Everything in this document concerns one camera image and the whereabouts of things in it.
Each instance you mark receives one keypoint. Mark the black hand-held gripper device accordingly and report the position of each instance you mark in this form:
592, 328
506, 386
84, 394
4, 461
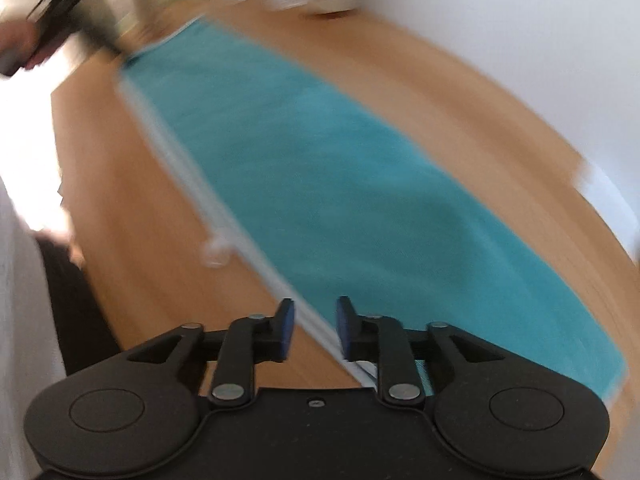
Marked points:
55, 20

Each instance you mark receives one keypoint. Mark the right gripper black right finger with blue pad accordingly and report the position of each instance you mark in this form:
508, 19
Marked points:
411, 365

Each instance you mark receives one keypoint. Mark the teal towel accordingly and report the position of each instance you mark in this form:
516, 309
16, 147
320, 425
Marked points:
323, 199

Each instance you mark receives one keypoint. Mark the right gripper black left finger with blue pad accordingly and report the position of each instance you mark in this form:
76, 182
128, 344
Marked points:
184, 353

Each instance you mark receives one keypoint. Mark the person's left hand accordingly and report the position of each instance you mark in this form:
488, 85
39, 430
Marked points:
19, 46

